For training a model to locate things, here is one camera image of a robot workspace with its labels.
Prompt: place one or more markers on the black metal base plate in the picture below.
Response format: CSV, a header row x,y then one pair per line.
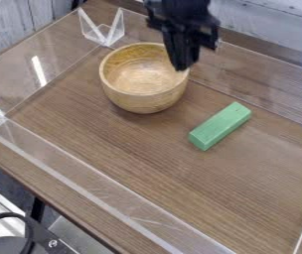
x,y
38,236

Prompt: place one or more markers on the green rectangular block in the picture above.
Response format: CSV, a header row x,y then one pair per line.
x,y
216,127

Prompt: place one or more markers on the clear acrylic tray wall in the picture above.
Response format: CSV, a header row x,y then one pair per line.
x,y
121,173

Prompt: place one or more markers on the black metal table leg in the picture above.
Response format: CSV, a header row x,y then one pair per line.
x,y
37,210

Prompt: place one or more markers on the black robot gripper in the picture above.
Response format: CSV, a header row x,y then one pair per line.
x,y
187,25

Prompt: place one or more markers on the clear acrylic corner bracket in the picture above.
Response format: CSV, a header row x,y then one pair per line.
x,y
102,34

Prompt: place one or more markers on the light wooden bowl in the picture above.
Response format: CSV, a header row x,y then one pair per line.
x,y
139,79

